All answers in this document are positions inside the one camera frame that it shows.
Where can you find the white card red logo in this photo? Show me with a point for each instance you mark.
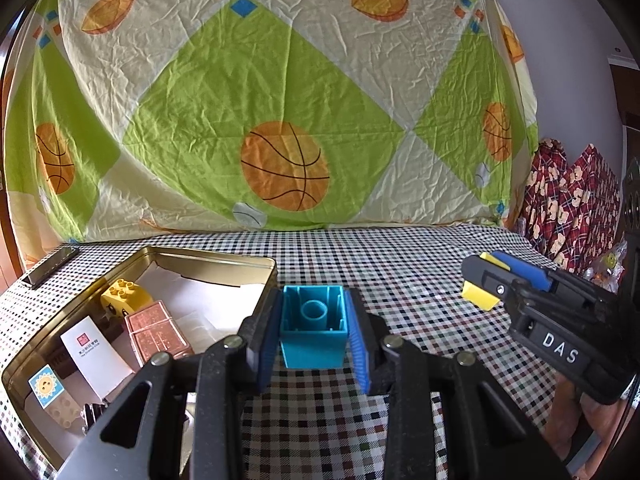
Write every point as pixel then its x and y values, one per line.
pixel 95 360

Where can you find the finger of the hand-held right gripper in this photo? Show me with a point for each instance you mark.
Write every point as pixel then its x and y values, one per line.
pixel 487 275
pixel 525 270

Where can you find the wooden cabinet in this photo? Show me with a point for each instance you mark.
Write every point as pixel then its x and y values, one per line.
pixel 631 100

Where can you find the red bear printed cloth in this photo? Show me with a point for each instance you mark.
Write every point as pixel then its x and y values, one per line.
pixel 565 195

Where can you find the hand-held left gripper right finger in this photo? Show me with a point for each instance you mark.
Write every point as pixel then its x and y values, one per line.
pixel 359 350

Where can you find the clear plastic bag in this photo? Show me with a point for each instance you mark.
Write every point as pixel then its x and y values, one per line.
pixel 610 260

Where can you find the black flat bar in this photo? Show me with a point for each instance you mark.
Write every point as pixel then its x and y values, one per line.
pixel 50 267

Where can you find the white paper liner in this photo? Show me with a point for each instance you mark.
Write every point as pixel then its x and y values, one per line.
pixel 175 290

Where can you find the green basketball printed sheet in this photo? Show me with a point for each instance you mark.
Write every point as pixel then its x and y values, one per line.
pixel 250 70

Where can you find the yellow face toy brick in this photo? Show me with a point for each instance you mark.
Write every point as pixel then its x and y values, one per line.
pixel 125 295

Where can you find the white toy brick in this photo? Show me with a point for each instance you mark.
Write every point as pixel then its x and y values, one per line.
pixel 47 387

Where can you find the blue toy brick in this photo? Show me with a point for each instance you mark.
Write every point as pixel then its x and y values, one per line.
pixel 312 345

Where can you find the yellow cube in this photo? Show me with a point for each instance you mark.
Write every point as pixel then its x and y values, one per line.
pixel 477 297

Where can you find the gold tin box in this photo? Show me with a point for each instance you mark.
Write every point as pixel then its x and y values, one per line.
pixel 215 272

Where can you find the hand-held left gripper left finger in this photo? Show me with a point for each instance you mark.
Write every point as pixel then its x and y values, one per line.
pixel 265 345

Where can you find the checkered tablecloth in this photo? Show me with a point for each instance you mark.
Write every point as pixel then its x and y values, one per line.
pixel 400 270

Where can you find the person's right hand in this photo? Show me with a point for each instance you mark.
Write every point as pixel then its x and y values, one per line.
pixel 575 420

